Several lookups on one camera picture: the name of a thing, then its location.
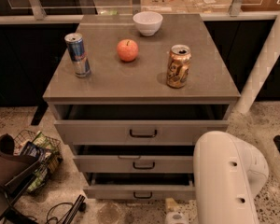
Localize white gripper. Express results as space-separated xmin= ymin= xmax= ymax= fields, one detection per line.
xmin=165 ymin=198 xmax=189 ymax=224

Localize grey bottom drawer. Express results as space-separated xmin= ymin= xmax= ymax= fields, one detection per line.
xmin=83 ymin=173 xmax=195 ymax=201

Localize grey drawer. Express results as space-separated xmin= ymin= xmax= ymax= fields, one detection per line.
xmin=55 ymin=105 xmax=228 ymax=146
xmin=74 ymin=146 xmax=194 ymax=174
xmin=83 ymin=173 xmax=195 ymax=201

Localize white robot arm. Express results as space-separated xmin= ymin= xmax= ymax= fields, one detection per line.
xmin=164 ymin=131 xmax=269 ymax=224

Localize grey middle drawer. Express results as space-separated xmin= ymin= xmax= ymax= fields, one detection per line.
xmin=74 ymin=146 xmax=194 ymax=174

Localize grey drawer cabinet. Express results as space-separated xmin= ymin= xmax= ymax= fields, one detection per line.
xmin=42 ymin=13 xmax=242 ymax=202

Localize grey top drawer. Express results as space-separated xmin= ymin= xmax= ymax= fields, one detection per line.
xmin=55 ymin=105 xmax=228 ymax=146

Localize black bar on floor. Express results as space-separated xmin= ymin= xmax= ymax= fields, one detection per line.
xmin=63 ymin=195 xmax=86 ymax=224

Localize green snack bag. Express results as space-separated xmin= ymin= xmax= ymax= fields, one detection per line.
xmin=27 ymin=132 xmax=61 ymax=193

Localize gold soda can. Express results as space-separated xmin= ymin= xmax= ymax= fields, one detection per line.
xmin=166 ymin=44 xmax=191 ymax=89

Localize dark blue snack bag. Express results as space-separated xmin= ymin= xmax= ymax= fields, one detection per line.
xmin=21 ymin=141 xmax=46 ymax=160

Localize red apple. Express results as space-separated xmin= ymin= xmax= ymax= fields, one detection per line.
xmin=117 ymin=39 xmax=138 ymax=62

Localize brown chair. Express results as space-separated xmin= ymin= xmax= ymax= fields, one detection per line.
xmin=0 ymin=134 xmax=40 ymax=224

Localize white ceramic bowl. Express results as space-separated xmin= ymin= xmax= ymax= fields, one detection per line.
xmin=133 ymin=11 xmax=163 ymax=36

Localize blue silver energy drink can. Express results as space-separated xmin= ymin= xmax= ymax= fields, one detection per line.
xmin=64 ymin=33 xmax=91 ymax=77

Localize cardboard box left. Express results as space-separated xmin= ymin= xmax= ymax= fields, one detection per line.
xmin=141 ymin=0 xmax=188 ymax=13

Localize white railing ledge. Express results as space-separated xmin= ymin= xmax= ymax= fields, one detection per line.
xmin=0 ymin=11 xmax=279 ymax=25

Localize black cable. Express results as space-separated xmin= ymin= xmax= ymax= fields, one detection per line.
xmin=45 ymin=202 xmax=75 ymax=224

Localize black wire basket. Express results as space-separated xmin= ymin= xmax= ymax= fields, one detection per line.
xmin=14 ymin=130 xmax=63 ymax=194

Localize white diagonal post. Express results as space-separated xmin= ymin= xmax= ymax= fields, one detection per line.
xmin=235 ymin=11 xmax=280 ymax=114

